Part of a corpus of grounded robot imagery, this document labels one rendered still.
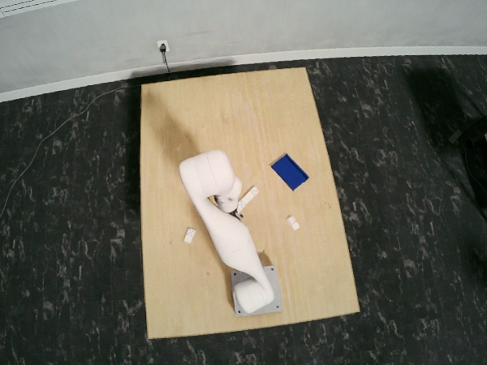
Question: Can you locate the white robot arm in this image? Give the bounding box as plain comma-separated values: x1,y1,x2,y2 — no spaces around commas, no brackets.
179,149,274,313

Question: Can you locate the dark blue rectangular pad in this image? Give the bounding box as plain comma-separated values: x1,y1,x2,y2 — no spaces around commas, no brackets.
271,154,309,191

